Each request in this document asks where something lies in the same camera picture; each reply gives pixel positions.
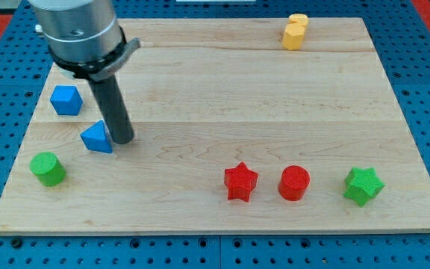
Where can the blue cube block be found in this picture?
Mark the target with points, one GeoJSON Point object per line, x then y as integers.
{"type": "Point", "coordinates": [66, 100]}

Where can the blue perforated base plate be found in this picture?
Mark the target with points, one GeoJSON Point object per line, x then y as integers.
{"type": "Point", "coordinates": [401, 34]}

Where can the green star block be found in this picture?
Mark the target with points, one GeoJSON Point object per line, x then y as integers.
{"type": "Point", "coordinates": [362, 185]}

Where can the red cylinder block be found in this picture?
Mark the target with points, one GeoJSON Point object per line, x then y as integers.
{"type": "Point", "coordinates": [293, 183]}

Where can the yellow hexagon block front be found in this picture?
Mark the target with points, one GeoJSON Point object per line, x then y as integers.
{"type": "Point", "coordinates": [293, 36]}

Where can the wooden board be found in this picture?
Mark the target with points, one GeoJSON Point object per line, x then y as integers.
{"type": "Point", "coordinates": [206, 94]}

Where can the blue triangle block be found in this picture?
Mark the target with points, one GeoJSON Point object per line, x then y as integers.
{"type": "Point", "coordinates": [95, 138]}

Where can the yellow block rear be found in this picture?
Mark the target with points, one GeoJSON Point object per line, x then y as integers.
{"type": "Point", "coordinates": [299, 19]}

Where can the red star block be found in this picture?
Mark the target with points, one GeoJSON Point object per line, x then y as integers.
{"type": "Point", "coordinates": [240, 181]}

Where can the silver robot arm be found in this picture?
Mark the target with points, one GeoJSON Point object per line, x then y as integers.
{"type": "Point", "coordinates": [84, 36]}

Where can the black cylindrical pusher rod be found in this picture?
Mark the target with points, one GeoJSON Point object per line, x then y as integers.
{"type": "Point", "coordinates": [111, 104]}

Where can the green cylinder block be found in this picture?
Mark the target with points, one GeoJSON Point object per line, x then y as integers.
{"type": "Point", "coordinates": [47, 168]}

